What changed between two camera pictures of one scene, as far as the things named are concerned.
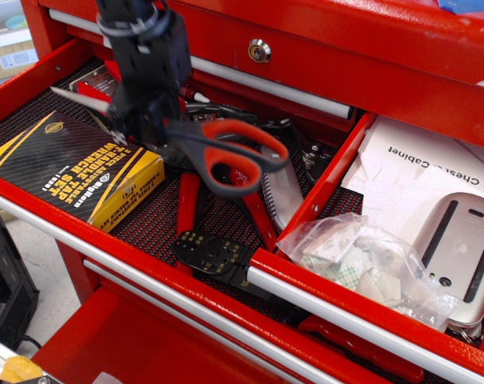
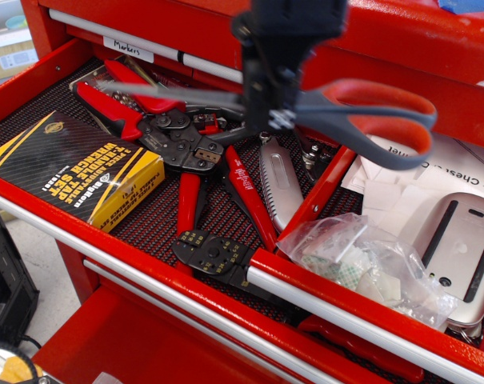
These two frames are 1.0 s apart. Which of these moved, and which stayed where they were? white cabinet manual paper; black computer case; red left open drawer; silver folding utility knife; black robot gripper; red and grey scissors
Moved: red and grey scissors; black robot gripper
Stayed: black computer case; silver folding utility knife; red left open drawer; white cabinet manual paper
